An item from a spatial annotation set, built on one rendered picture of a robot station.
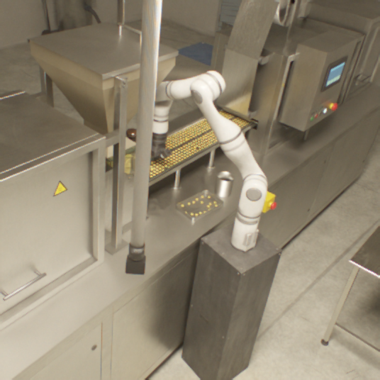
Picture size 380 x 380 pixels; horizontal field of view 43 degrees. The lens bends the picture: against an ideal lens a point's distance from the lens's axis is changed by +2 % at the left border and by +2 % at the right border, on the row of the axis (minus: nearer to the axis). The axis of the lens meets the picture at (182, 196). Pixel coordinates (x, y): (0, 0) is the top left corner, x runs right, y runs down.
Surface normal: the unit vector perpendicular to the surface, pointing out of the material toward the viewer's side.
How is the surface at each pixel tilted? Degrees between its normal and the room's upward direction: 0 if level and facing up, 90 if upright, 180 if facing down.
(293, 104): 90
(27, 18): 90
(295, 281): 0
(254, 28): 71
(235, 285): 90
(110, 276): 0
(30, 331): 0
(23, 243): 90
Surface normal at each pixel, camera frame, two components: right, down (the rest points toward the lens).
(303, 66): -0.63, 0.40
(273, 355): 0.11, -0.80
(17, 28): 0.77, 0.44
